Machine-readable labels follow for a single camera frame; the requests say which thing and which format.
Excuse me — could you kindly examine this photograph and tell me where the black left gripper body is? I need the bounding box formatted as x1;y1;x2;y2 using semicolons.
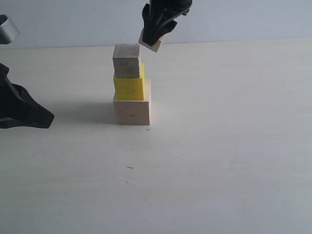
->
0;63;32;128

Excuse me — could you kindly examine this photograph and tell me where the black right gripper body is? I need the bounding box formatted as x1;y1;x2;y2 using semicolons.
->
147;0;193;16

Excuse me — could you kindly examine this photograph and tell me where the small wooden cube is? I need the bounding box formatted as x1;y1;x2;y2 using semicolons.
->
138;30;163;53

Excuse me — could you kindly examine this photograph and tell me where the medium wooden cube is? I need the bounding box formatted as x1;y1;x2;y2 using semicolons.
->
113;44;141;78

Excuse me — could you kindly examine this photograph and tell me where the yellow cube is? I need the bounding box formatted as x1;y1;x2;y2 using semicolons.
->
114;62;146;101

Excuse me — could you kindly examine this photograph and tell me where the large wooden cube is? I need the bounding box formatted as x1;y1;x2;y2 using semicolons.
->
113;78;152;126

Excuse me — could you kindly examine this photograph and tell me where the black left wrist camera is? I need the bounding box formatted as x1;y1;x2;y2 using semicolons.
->
0;15;20;45

